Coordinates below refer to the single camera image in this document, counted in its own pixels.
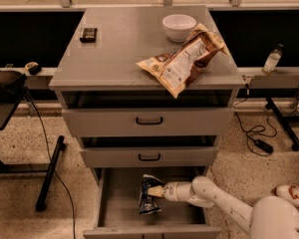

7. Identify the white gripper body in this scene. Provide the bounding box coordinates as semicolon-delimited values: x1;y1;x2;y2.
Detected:
162;181;193;201

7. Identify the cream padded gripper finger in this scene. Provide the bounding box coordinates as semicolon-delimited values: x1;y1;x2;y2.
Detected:
147;185;164;197

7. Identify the blue chip bag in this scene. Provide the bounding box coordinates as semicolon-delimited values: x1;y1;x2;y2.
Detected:
139;174;163;214

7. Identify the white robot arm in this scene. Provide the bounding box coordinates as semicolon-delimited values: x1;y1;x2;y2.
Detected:
145;176;299;239

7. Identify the grey middle drawer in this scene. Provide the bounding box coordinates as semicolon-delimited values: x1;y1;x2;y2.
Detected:
81;146;218;168

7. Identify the grey open bottom drawer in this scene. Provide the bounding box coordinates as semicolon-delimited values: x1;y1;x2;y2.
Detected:
83;166;221;239

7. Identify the grey top drawer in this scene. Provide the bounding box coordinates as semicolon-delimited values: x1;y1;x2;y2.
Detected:
62;108;233;137

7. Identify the grey drawer cabinet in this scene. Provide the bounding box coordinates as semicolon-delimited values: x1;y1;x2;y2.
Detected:
48;5;246;184

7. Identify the brown chip bag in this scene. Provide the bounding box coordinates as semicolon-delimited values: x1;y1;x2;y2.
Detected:
138;23;229;99

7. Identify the white and red shoe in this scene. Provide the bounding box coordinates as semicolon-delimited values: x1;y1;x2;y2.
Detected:
274;184;299;207

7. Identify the black stand leg right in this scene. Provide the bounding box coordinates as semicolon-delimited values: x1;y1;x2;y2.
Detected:
265;98;299;151

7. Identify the white ceramic bowl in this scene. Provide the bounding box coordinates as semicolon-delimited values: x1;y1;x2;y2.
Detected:
162;14;196;42

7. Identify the clear plastic bottle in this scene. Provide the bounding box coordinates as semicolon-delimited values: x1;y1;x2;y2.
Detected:
262;44;284;75

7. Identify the small black box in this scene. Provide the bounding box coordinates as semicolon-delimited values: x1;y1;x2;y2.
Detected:
79;28;98;43

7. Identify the black and yellow tape measure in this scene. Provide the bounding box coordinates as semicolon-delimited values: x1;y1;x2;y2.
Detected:
25;62;42;75

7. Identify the black side table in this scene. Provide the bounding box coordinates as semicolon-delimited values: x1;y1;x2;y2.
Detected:
0;87;66;212

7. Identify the black device on side table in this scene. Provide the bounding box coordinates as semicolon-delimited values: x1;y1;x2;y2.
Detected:
0;70;27;103

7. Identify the black power adapter with cable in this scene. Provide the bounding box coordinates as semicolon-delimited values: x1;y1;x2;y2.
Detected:
233;83;278;157

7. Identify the black cable on left floor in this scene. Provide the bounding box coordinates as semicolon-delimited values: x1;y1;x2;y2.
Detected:
24;92;77;239

